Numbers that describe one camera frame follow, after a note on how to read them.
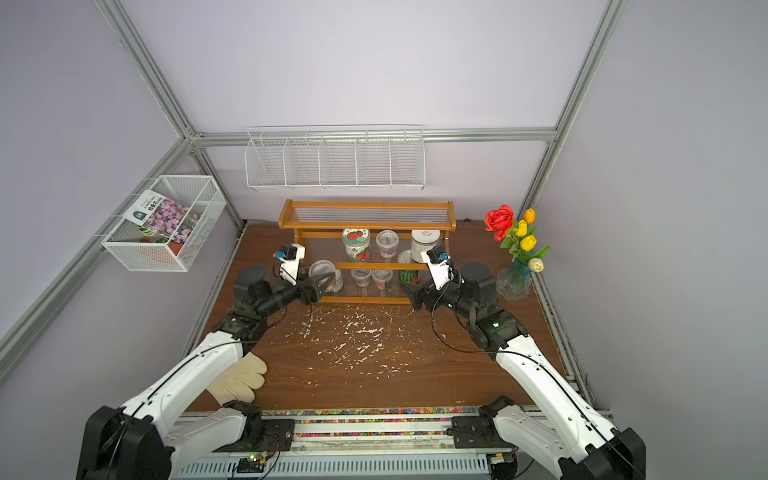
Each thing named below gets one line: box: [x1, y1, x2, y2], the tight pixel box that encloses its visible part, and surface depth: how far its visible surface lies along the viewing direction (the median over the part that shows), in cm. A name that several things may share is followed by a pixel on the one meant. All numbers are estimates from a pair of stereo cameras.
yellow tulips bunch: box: [501, 208, 550, 273], surface depth 78 cm
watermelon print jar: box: [397, 250, 420, 285], surface depth 95 cm
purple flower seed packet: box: [122, 190, 200, 245], surface depth 75 cm
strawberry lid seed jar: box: [342, 228, 371, 262], surface depth 88 cm
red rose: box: [484, 204, 515, 242], surface depth 72 cm
